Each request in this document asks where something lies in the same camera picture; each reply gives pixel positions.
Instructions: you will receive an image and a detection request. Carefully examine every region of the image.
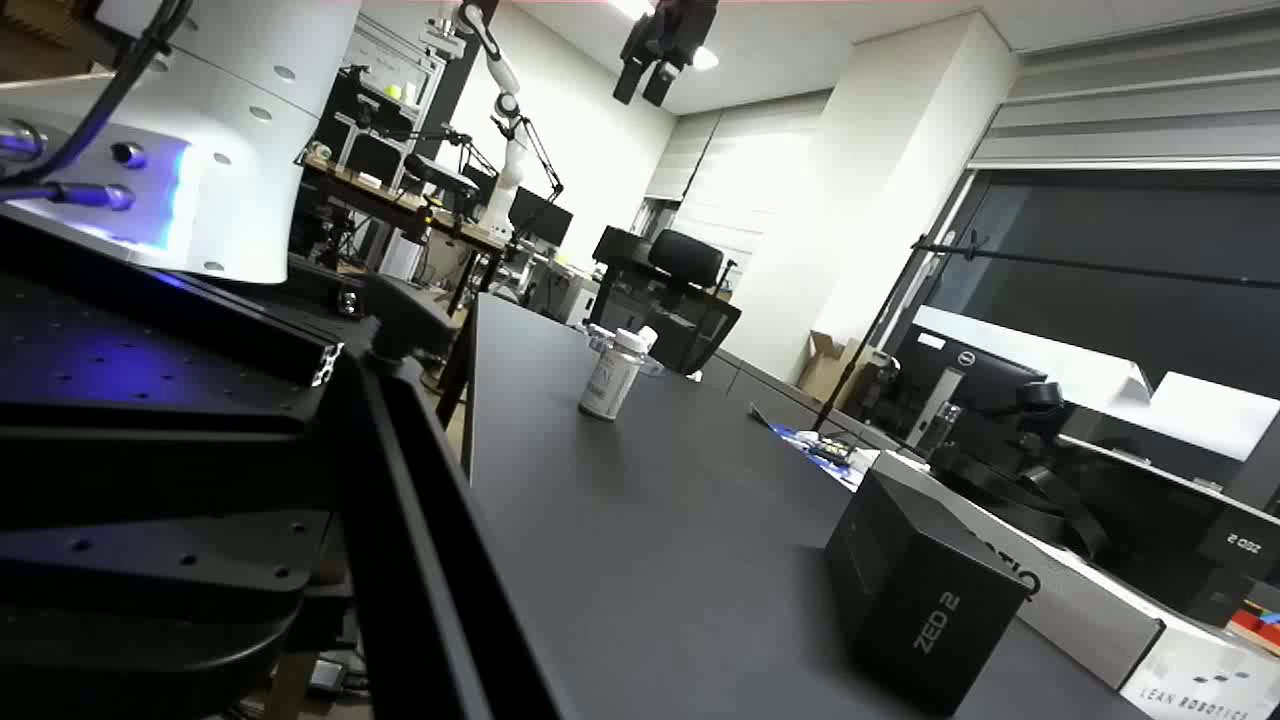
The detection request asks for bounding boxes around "ceiling light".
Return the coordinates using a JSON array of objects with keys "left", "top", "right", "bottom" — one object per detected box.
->
[{"left": 605, "top": 0, "right": 729, "bottom": 77}]

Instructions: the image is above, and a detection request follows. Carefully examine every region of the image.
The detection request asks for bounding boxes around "white box with printed text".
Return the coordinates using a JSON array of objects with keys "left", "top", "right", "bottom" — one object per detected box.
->
[{"left": 1115, "top": 616, "right": 1280, "bottom": 720}]

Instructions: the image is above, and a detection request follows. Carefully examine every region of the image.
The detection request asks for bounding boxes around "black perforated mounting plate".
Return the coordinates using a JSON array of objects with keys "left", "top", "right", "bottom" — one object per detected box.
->
[{"left": 0, "top": 211, "right": 352, "bottom": 720}]

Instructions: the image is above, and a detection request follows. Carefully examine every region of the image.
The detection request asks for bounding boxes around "black equipment stack by window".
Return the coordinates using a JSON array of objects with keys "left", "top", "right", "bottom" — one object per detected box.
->
[{"left": 853, "top": 324, "right": 1280, "bottom": 631}]

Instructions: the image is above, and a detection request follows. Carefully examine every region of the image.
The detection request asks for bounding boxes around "cluttered wooden background desk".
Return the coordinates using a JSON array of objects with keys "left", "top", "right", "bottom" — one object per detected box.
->
[{"left": 291, "top": 59, "right": 511, "bottom": 319}]

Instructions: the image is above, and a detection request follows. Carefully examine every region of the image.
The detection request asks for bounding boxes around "long white cardboard box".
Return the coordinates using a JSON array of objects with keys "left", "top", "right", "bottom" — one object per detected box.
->
[{"left": 860, "top": 446, "right": 1166, "bottom": 690}]

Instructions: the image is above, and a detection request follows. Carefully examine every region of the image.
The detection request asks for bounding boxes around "black office chair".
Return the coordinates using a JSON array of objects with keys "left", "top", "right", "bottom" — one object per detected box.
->
[{"left": 588, "top": 223, "right": 742, "bottom": 381}]

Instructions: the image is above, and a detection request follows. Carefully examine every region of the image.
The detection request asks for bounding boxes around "blue printed flat packet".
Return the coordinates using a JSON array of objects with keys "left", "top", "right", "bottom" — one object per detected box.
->
[{"left": 764, "top": 420, "right": 880, "bottom": 490}]

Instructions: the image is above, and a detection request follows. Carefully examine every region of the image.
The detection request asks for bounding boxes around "black ZED 2 box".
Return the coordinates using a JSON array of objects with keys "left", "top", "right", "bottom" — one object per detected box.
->
[{"left": 821, "top": 467, "right": 1040, "bottom": 720}]

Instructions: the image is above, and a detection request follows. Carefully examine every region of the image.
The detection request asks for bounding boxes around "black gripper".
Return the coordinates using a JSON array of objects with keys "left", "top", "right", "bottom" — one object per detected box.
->
[{"left": 609, "top": 0, "right": 725, "bottom": 110}]

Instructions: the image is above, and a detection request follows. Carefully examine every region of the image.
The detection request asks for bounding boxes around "black computer monitor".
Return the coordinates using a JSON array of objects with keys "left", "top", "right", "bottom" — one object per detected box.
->
[{"left": 505, "top": 183, "right": 575, "bottom": 251}]

